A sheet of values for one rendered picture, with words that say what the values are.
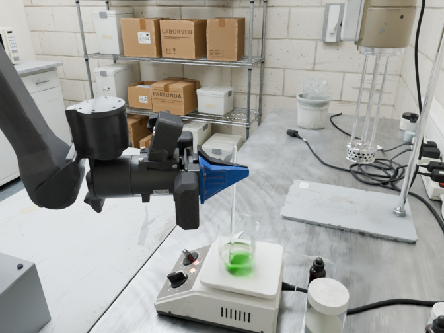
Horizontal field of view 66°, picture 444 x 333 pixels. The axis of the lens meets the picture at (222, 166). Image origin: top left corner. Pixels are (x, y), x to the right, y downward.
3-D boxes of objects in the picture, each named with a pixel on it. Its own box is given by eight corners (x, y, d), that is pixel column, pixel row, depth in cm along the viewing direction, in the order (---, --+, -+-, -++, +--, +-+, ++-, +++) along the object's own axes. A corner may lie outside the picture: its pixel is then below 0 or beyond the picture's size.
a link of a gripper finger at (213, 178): (200, 206, 45) (199, 164, 43) (199, 193, 48) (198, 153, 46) (252, 203, 46) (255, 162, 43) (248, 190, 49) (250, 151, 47)
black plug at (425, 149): (414, 156, 107) (416, 149, 106) (413, 150, 111) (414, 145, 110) (440, 159, 105) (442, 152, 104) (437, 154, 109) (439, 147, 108)
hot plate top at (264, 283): (197, 285, 52) (197, 281, 52) (218, 238, 63) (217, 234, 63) (276, 300, 50) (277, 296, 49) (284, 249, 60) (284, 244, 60)
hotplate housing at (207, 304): (153, 315, 57) (148, 278, 54) (181, 263, 69) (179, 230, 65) (289, 345, 52) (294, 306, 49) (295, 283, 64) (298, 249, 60)
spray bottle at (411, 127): (406, 143, 128) (413, 115, 124) (400, 139, 132) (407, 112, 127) (415, 142, 129) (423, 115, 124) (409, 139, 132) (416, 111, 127)
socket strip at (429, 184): (429, 199, 91) (433, 184, 89) (409, 147, 125) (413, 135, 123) (452, 203, 89) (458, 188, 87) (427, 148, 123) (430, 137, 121)
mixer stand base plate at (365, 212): (279, 217, 83) (279, 214, 83) (293, 182, 100) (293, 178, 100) (417, 244, 74) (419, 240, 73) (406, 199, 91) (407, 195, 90)
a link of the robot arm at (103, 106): (39, 209, 42) (11, 119, 36) (55, 176, 49) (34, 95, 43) (133, 201, 44) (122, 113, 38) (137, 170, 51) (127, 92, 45)
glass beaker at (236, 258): (225, 252, 59) (226, 209, 55) (261, 261, 57) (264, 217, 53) (209, 279, 53) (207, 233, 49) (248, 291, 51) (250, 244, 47)
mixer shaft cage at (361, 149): (343, 161, 79) (363, 47, 68) (345, 150, 85) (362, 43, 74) (375, 166, 77) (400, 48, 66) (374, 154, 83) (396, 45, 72)
